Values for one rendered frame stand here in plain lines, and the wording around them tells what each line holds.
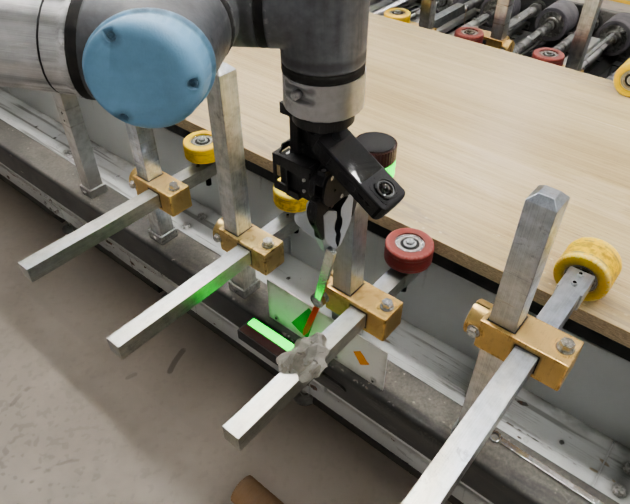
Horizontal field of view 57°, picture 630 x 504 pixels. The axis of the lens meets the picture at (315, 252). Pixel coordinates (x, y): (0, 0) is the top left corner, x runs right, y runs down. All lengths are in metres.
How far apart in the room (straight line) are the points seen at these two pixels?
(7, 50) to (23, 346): 1.72
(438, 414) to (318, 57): 0.62
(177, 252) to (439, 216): 0.56
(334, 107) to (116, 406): 1.45
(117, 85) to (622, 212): 0.89
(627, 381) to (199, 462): 1.15
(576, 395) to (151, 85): 0.89
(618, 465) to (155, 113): 0.93
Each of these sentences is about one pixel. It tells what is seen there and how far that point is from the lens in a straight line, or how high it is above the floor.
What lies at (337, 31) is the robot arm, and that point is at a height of 1.31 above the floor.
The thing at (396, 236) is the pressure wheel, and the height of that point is 0.91.
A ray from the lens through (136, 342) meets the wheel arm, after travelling 0.93.
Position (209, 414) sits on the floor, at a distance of 1.83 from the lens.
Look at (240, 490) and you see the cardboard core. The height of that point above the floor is 0.08.
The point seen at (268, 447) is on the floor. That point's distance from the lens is 1.75.
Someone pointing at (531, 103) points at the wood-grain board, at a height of 0.90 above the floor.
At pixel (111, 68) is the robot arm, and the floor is 1.34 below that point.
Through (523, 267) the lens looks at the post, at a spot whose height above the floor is 1.07.
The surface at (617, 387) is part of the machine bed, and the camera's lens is 1.07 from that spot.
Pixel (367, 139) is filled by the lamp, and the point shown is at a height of 1.11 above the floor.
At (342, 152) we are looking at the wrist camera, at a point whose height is 1.17.
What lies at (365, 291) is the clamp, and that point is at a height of 0.87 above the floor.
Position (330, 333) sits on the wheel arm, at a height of 0.86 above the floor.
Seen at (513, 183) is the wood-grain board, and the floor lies 0.90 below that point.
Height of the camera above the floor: 1.52
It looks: 42 degrees down
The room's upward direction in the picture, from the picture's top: straight up
